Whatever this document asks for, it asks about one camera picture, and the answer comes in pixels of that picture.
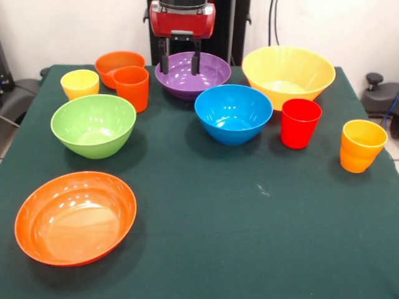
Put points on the dark green tablecloth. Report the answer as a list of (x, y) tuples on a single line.
[(218, 218)]

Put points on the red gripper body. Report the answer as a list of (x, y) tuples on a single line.
[(184, 21)]

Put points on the red cup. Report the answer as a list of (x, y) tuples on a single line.
[(299, 130)]

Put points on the small orange bowl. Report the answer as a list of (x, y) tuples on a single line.
[(118, 59)]

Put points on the stepped orange-yellow cup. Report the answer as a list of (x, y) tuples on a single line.
[(358, 152)]

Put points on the dark grey equipment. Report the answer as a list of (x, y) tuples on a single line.
[(3, 71)]

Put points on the blue bowl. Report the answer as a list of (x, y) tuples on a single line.
[(233, 124)]

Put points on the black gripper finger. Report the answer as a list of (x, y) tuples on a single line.
[(163, 59), (195, 62)]

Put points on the yellow cup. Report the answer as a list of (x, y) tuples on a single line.
[(79, 84)]

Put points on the tall orange cup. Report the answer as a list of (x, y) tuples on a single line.
[(132, 90)]

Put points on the wide shallow orange bowl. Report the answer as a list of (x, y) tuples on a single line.
[(74, 224)]

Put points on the large yellow bowl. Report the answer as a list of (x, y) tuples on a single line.
[(286, 71)]

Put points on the purple bowl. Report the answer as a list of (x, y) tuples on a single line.
[(184, 81)]

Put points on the green bowl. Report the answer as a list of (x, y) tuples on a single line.
[(93, 124)]

